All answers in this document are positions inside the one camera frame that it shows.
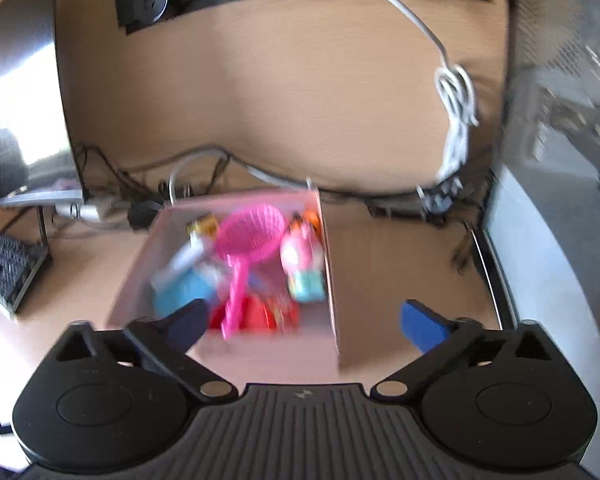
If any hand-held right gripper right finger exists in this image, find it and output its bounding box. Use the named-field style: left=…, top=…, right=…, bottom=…
left=370, top=300, right=554, bottom=402

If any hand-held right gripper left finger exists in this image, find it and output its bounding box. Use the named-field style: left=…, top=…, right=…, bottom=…
left=55, top=299, right=236, bottom=402

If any pink cardboard box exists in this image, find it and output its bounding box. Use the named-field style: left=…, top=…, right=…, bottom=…
left=106, top=187, right=342, bottom=372

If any pink plastic basket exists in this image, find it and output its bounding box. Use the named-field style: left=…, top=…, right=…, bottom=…
left=215, top=205, right=287, bottom=341

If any pink colourful toy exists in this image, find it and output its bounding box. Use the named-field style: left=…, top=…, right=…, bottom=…
left=279, top=220, right=326, bottom=276

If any wooden desktop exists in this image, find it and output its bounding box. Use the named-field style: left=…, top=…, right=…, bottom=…
left=0, top=160, right=512, bottom=387

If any blue packet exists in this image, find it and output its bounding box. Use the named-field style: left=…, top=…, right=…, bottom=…
left=152, top=272, right=216, bottom=314

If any grey monitor stand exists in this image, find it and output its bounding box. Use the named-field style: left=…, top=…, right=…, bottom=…
left=0, top=189, right=87, bottom=272

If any white tube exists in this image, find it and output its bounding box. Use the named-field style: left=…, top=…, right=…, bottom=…
left=152, top=245, right=207, bottom=286

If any red plastic toy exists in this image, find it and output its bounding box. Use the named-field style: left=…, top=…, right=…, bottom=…
left=207, top=295, right=301, bottom=334

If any white power adapter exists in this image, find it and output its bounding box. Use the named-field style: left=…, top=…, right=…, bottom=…
left=54, top=200, right=117, bottom=222

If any small yellow toy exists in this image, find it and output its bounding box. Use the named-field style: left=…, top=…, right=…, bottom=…
left=187, top=215, right=219, bottom=239

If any black keyboard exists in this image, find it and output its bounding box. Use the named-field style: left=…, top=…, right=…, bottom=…
left=0, top=229, right=49, bottom=321

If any black power adapter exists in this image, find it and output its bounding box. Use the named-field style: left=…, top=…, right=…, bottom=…
left=127, top=201, right=164, bottom=231

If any small teal box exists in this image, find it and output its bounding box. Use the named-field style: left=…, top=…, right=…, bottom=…
left=287, top=270, right=329, bottom=304

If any black computer monitor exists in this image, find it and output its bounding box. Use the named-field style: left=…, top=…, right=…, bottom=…
left=0, top=0, right=81, bottom=187

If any glass-sided computer case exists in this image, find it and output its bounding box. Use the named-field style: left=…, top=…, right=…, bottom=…
left=472, top=0, right=600, bottom=342

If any black cable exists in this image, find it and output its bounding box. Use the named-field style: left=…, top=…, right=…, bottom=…
left=74, top=144, right=497, bottom=272

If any white plug with cable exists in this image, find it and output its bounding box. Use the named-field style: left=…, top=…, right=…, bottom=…
left=352, top=0, right=481, bottom=187

